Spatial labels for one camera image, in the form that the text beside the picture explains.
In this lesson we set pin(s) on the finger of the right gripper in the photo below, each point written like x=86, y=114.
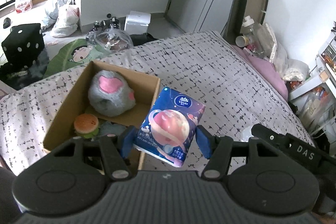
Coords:
x=278, y=141

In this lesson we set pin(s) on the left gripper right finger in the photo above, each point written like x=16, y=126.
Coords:
x=217, y=150

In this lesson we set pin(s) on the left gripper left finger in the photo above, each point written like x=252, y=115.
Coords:
x=114, y=150

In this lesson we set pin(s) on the hamburger plush toy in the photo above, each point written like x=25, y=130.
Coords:
x=86, y=125

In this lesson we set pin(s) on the blue tissue pack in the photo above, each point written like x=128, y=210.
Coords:
x=169, y=128

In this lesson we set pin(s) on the grey cat paw plush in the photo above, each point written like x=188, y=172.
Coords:
x=109, y=94

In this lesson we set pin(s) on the white cloth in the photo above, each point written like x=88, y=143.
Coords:
x=246, y=134

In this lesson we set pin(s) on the grey patterned bed cover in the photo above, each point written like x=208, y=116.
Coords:
x=201, y=65

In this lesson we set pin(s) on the pink pillow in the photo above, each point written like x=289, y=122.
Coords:
x=267, y=70

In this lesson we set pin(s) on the brown cardboard box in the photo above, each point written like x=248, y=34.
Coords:
x=145, y=87

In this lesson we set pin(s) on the green cartoon mat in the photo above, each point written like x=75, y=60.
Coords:
x=77, y=52

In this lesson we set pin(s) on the clear plastic bag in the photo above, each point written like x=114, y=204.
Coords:
x=110, y=39

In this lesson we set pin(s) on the white small appliance box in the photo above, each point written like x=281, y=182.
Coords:
x=137, y=23

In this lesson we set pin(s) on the black dice cushion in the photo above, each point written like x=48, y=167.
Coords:
x=23, y=44

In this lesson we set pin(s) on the white plastic trash bag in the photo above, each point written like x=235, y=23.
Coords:
x=66, y=23

